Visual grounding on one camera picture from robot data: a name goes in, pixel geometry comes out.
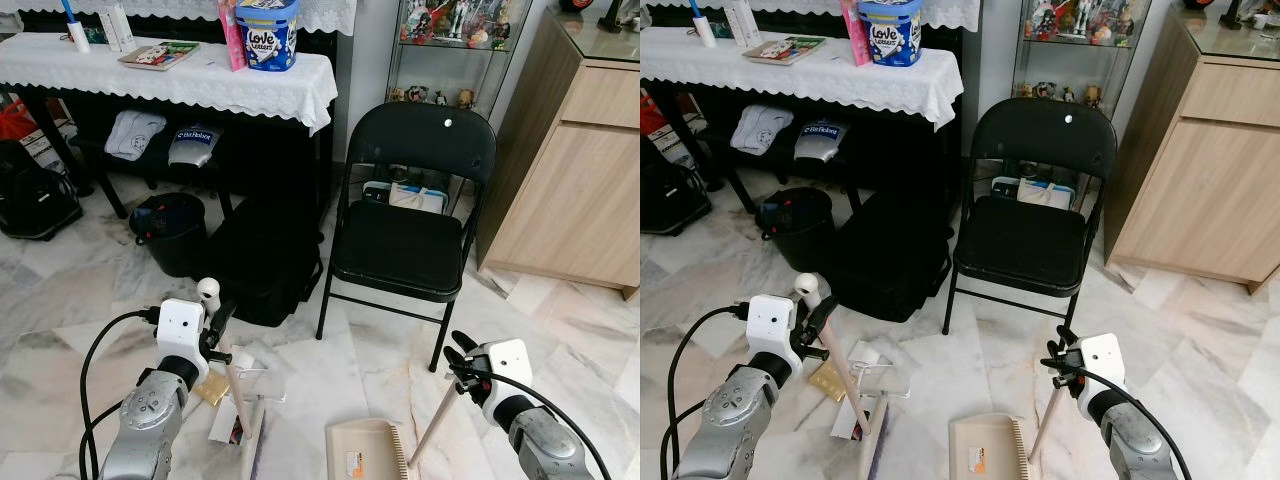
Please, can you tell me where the white upright carton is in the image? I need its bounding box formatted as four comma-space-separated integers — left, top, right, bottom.
722, 0, 761, 48
97, 0, 137, 53

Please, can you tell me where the beige dustpan with long handle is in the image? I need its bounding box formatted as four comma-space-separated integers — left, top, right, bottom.
326, 378, 463, 480
948, 383, 1065, 480

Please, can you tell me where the red bag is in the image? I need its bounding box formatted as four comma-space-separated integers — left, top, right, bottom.
640, 90, 667, 136
0, 95, 39, 141

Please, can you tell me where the beige broom with wooden stick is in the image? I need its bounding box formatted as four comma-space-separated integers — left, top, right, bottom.
795, 272, 893, 480
196, 278, 269, 480

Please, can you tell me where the pink carton box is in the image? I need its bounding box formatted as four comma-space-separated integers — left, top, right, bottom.
840, 0, 873, 67
217, 0, 249, 72

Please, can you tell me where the black folding chair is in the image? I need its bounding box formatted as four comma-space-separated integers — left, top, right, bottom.
942, 97, 1119, 346
316, 101, 499, 374

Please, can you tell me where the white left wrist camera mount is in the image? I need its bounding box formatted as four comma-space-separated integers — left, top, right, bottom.
156, 298, 210, 389
747, 294, 802, 387

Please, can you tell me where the glass figurine display cabinet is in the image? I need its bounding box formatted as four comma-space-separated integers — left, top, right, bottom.
385, 0, 536, 113
1012, 0, 1153, 109

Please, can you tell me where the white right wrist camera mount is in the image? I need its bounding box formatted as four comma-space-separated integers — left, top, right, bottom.
478, 338, 534, 429
1075, 333, 1127, 417

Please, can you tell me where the blue Love Letters tin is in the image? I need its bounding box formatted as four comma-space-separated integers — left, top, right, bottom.
234, 0, 301, 73
858, 0, 924, 68

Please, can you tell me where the black plastic bucket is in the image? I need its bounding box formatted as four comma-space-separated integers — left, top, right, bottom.
756, 187, 836, 273
129, 192, 209, 279

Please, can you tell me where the black backpack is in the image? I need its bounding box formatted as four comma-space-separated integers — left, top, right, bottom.
0, 140, 84, 242
640, 150, 713, 238

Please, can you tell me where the large flat black bag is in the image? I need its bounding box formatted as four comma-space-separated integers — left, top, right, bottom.
203, 195, 324, 329
828, 190, 951, 323

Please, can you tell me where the colourful picture book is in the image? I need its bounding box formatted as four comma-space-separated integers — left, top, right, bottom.
742, 35, 828, 66
117, 40, 201, 72

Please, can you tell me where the grey white cloth bag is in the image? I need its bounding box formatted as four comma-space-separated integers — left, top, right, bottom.
104, 109, 168, 164
729, 104, 795, 157

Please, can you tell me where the gold foil wrapper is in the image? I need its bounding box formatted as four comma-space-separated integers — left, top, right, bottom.
194, 374, 232, 408
807, 360, 847, 402

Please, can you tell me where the clear plastic wrapper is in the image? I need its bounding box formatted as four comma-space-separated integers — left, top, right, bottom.
855, 362, 913, 401
232, 366, 288, 405

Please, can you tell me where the narrow white lace cloth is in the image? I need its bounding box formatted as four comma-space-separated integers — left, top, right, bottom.
0, 0, 358, 37
640, 0, 977, 31

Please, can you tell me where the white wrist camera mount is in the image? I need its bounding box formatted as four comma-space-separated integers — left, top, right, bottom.
1075, 333, 1127, 417
747, 294, 802, 387
156, 298, 210, 389
478, 338, 534, 429

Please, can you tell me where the white and teal box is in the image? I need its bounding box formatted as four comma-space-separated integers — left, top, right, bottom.
990, 176, 1076, 211
362, 180, 451, 216

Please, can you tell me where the wide white lace cloth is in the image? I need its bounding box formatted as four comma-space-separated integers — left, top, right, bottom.
640, 28, 964, 131
0, 32, 339, 136

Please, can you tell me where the light wood drawer cabinet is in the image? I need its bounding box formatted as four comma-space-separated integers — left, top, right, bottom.
1103, 8, 1280, 296
476, 8, 641, 301

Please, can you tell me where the grey BitRobot bag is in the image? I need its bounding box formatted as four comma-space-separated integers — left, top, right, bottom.
167, 124, 220, 169
794, 119, 849, 164

